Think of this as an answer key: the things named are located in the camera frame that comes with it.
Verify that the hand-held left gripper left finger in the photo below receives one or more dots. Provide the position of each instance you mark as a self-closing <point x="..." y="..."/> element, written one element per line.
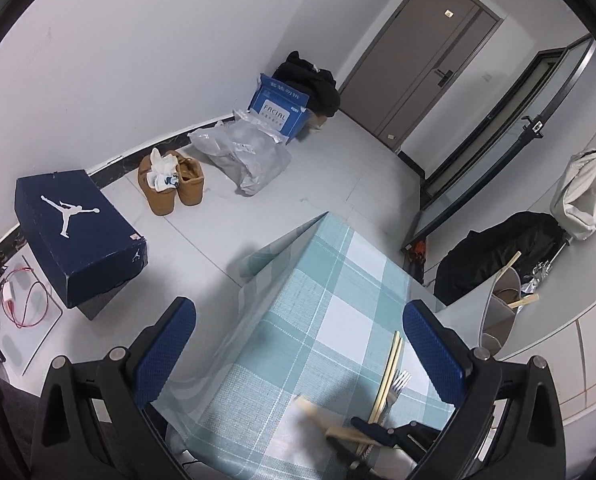
<point x="170" y="345"/>

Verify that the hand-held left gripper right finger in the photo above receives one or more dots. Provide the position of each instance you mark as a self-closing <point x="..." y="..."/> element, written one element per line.
<point x="435" y="355"/>

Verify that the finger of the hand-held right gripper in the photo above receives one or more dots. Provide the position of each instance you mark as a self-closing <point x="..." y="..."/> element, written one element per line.
<point x="372" y="430"/>
<point x="345" y="455"/>

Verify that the white utensil holder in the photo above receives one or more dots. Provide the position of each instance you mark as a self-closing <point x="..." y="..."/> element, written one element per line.
<point x="470" y="305"/>

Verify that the white shoulder bag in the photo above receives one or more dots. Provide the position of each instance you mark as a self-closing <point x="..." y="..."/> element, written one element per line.
<point x="580" y="195"/>

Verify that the small orange object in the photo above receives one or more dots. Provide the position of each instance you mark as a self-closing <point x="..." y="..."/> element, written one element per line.
<point x="417" y="251"/>

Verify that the black backpack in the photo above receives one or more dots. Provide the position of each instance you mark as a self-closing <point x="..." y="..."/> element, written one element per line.
<point x="497" y="255"/>

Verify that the teal checked tablecloth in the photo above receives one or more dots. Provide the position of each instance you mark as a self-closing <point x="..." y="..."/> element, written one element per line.
<point x="318" y="320"/>

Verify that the silver folded umbrella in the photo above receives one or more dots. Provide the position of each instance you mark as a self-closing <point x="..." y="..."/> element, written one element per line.
<point x="540" y="275"/>

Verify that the white bathroom scale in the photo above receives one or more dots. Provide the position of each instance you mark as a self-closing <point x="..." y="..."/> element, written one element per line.
<point x="33" y="332"/>

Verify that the navy shoe box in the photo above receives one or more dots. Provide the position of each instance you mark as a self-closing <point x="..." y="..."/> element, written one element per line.
<point x="78" y="240"/>

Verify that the brown shoe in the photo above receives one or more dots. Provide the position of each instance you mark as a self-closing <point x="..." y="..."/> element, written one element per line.
<point x="191" y="186"/>
<point x="153" y="196"/>

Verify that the white socks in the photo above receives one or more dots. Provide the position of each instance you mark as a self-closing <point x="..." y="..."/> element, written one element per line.
<point x="160" y="170"/>

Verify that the black framed glass door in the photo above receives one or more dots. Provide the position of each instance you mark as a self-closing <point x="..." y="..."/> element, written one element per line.
<point x="477" y="160"/>

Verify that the clear plastic bag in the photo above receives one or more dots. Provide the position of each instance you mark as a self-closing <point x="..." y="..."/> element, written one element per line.
<point x="248" y="155"/>

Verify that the blue cardboard box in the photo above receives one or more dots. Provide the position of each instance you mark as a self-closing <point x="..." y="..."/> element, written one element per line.
<point x="278" y="110"/>

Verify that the brown cardboard box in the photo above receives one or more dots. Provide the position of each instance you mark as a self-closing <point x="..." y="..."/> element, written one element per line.
<point x="319" y="121"/>

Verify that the grey-brown door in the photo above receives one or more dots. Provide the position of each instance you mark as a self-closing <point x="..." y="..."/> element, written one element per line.
<point x="417" y="60"/>

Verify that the black clothes pile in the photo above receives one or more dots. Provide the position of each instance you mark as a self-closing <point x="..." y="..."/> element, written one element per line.
<point x="313" y="80"/>

